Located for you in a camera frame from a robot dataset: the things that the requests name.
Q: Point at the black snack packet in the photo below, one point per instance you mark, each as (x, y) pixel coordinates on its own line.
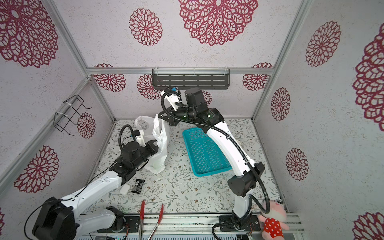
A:
(138, 186)

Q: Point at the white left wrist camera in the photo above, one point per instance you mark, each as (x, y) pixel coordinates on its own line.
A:
(138, 136)

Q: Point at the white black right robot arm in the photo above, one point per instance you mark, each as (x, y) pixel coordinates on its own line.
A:
(247, 171)

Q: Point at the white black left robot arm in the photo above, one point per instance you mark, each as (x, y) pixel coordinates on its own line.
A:
(63, 219)

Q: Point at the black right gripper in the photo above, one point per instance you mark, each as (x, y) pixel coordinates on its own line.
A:
(174, 121)

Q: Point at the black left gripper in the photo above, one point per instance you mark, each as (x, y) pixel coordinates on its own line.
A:
(154, 149)

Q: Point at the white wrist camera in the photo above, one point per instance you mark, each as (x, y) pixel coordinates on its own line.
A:
(138, 136)
(175, 100)

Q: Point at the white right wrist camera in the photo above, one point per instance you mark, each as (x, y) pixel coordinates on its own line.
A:
(175, 100)

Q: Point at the white earbuds case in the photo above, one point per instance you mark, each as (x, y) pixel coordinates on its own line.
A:
(125, 189)

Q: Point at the dark grey wall shelf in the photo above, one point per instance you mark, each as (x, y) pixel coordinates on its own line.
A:
(186, 79)

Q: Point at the black wire wall rack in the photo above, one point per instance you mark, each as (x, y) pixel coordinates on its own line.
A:
(65, 117)

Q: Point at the white plastic bag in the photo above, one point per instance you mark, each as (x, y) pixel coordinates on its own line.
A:
(158, 130)

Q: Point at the pink plush toy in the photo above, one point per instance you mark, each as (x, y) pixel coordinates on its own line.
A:
(274, 222)

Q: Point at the teal plastic basket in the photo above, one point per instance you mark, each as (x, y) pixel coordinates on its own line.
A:
(205, 156)

